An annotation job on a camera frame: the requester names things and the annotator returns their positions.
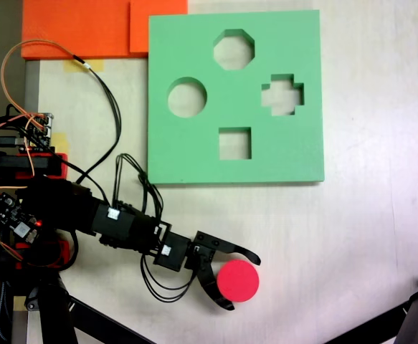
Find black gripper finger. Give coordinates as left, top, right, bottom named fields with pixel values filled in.
left=195, top=263, right=235, bottom=312
left=193, top=231, right=262, bottom=267

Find red cylinder block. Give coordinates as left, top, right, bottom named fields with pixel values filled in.
left=217, top=259, right=260, bottom=303

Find large orange foam block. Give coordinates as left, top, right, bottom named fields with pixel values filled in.
left=21, top=0, right=130, bottom=60

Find green shape sorter board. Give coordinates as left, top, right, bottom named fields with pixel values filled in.
left=146, top=9, right=326, bottom=186

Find thin black tripod leg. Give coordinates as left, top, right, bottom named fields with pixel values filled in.
left=321, top=300, right=410, bottom=344

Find yellow masking tape by board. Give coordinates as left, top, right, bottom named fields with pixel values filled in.
left=52, top=133, right=70, bottom=155

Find black board with chip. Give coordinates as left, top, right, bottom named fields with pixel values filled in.
left=0, top=191, right=43, bottom=244

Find long yellow masking tape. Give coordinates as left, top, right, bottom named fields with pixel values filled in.
left=63, top=59, right=105, bottom=72

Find thin black gripper wire loop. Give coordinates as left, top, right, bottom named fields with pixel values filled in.
left=139, top=250, right=199, bottom=304

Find thin black arm wires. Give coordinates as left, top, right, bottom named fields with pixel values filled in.
left=112, top=153, right=165, bottom=223

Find black camera tripod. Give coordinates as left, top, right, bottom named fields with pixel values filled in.
left=24, top=275, right=158, bottom=344

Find long black cable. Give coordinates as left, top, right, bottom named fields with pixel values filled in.
left=72, top=53, right=123, bottom=186

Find small board with wire connectors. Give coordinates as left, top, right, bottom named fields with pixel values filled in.
left=25, top=113, right=55, bottom=148

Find braided striped cable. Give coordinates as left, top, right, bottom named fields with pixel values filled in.
left=0, top=281, right=9, bottom=342

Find black USB cable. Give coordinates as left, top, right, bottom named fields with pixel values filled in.
left=0, top=135, right=25, bottom=147

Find thin orange wire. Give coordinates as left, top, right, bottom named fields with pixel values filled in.
left=0, top=39, right=90, bottom=126

